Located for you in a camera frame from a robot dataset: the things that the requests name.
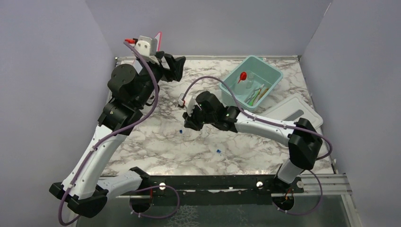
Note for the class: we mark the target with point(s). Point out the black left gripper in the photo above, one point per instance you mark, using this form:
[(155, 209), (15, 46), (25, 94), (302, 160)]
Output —
[(175, 66)]

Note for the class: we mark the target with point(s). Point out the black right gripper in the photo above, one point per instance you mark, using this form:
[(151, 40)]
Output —
[(190, 120)]

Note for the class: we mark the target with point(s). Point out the red yellow green stick bundle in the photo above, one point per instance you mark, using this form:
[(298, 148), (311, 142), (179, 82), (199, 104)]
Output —
[(257, 98)]

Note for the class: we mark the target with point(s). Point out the tan bristle test tube brush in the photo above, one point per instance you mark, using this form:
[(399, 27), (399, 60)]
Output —
[(263, 93)]

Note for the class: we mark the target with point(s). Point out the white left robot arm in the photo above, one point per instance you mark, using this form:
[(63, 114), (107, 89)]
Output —
[(83, 191)]

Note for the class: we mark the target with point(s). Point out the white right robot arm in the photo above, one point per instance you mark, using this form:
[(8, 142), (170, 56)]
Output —
[(300, 137)]

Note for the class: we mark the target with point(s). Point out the red pipette in bin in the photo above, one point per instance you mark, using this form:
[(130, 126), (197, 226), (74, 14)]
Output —
[(242, 77)]

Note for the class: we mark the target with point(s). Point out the teal plastic bin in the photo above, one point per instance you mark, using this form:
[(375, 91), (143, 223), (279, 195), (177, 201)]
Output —
[(261, 71)]

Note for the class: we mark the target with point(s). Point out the white bin lid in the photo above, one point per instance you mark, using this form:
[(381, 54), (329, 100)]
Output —
[(293, 108)]

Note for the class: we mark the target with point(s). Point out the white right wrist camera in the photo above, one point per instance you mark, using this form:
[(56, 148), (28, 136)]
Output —
[(188, 103)]

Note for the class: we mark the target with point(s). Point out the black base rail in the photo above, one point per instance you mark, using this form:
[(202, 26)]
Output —
[(204, 190)]

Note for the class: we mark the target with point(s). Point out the aluminium frame rail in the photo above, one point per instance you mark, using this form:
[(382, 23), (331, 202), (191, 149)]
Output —
[(331, 184)]

